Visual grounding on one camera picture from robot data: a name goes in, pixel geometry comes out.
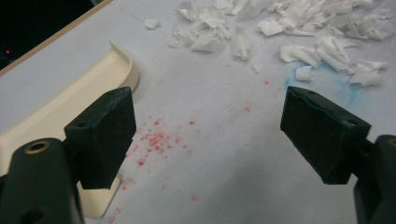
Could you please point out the pile of white paper scraps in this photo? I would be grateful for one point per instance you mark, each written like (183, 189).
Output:
(208, 43)

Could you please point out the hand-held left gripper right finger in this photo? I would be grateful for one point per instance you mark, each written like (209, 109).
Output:
(323, 140)

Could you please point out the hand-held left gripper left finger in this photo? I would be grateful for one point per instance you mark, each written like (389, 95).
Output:
(102, 140)

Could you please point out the cream plastic dustpan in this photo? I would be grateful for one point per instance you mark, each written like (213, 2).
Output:
(93, 82)

